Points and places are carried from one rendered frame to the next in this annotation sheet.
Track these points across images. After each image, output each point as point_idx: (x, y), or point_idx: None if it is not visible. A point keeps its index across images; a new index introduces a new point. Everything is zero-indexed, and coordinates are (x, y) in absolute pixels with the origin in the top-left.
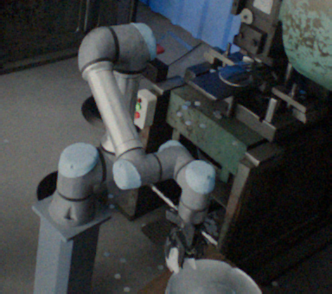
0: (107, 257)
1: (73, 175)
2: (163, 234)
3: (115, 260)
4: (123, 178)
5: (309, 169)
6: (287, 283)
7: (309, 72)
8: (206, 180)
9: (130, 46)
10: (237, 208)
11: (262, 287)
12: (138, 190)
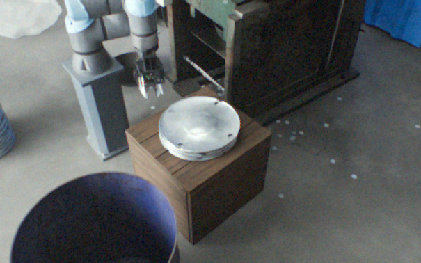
0: (152, 109)
1: (74, 31)
2: (188, 89)
3: (158, 111)
4: (67, 9)
5: (300, 28)
6: (288, 120)
7: None
8: (140, 1)
9: None
10: (232, 59)
11: (245, 115)
12: (175, 61)
